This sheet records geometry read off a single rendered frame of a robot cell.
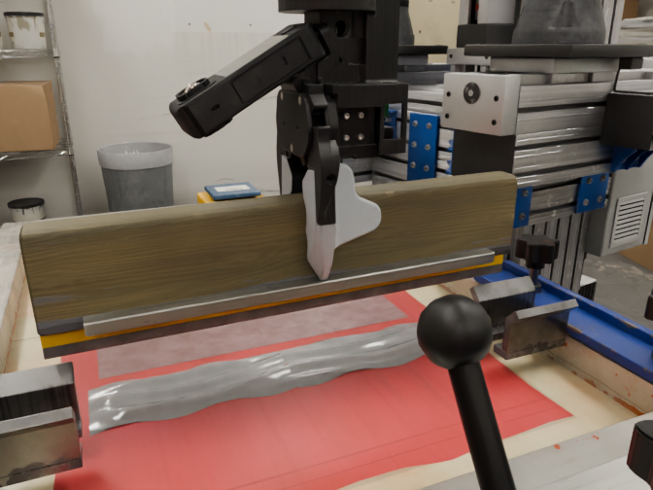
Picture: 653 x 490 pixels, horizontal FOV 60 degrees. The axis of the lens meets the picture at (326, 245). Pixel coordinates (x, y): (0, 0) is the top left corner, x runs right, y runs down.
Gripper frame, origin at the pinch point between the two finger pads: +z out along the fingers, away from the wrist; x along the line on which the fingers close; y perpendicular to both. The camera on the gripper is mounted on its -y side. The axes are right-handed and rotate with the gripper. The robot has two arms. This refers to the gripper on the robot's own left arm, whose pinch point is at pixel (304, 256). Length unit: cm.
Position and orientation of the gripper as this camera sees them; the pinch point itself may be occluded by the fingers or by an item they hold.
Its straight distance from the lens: 46.8
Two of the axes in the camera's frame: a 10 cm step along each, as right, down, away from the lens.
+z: 0.0, 9.4, 3.3
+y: 9.2, -1.3, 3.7
